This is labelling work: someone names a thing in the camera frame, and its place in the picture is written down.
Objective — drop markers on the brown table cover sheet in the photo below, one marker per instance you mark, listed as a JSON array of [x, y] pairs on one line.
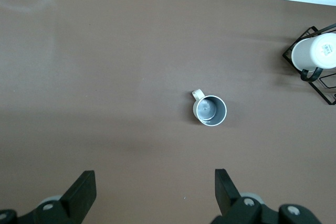
[[105, 77]]

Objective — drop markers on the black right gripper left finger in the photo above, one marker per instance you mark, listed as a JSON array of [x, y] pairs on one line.
[[76, 197]]

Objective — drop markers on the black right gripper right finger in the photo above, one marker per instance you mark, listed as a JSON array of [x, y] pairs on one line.
[[228, 200]]

